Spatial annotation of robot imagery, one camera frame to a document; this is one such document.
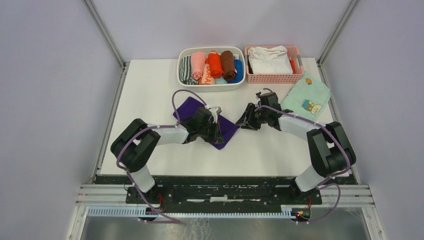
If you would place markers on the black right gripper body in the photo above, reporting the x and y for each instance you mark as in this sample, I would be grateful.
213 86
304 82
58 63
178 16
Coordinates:
263 114

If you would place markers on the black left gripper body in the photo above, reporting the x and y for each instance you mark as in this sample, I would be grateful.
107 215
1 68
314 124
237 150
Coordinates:
206 131

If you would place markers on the purple towel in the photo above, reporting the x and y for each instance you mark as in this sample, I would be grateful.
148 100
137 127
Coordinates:
228 129

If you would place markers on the pink towel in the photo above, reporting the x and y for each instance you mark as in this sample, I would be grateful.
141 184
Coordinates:
197 62

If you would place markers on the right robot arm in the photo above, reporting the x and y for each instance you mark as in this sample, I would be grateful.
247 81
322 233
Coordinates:
330 150

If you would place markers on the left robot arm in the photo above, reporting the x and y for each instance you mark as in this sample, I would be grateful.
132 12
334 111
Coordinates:
135 145

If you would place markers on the mint green cartoon towel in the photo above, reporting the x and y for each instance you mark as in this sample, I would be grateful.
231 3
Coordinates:
308 97

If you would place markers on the white cloth in basket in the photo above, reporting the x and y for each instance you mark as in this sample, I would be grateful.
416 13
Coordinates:
274 60

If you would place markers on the orange white lettered rolled towel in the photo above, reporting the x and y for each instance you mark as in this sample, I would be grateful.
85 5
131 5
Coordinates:
206 76

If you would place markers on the dark blue rolled towel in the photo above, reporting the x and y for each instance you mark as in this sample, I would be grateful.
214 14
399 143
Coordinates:
239 72

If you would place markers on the light blue rolled towel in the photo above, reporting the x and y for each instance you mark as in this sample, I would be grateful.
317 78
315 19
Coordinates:
220 81

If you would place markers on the green white striped rolled towel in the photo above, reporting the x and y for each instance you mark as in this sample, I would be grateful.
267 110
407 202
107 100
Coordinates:
185 72

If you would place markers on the pink plastic basket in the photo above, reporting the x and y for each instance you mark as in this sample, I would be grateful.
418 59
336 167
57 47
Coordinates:
296 64

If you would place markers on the brown rolled towel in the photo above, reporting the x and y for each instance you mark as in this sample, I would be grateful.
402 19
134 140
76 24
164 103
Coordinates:
228 65

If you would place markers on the white plastic tub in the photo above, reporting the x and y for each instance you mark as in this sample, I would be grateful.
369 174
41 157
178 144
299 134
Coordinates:
213 88

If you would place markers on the red orange rolled towel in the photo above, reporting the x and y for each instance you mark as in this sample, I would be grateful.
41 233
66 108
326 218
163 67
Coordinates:
214 61

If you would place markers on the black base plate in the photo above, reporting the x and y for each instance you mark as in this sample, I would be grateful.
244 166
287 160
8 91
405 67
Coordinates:
226 195

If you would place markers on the aluminium rail front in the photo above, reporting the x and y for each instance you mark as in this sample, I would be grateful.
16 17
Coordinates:
101 200

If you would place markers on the aluminium frame post right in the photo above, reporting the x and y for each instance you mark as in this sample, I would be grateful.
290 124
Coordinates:
337 31

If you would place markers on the aluminium frame post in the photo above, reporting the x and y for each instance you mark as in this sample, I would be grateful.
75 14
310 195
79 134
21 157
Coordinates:
101 26
337 31

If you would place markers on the aluminium frame post left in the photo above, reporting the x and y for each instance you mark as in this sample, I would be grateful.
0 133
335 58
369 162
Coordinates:
101 26

